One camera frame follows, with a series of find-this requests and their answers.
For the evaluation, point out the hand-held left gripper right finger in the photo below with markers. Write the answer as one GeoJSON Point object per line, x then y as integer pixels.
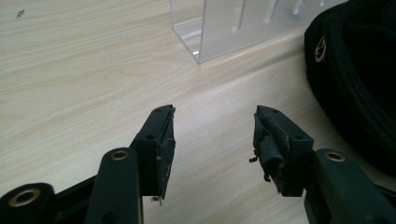
{"type": "Point", "coordinates": [292, 155]}

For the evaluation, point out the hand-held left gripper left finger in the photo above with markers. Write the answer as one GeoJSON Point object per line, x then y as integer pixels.
{"type": "Point", "coordinates": [152, 149]}

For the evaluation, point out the clear acrylic rack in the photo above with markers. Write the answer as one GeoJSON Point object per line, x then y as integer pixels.
{"type": "Point", "coordinates": [236, 25]}

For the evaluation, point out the black cap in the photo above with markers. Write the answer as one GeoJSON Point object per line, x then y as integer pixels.
{"type": "Point", "coordinates": [358, 77]}

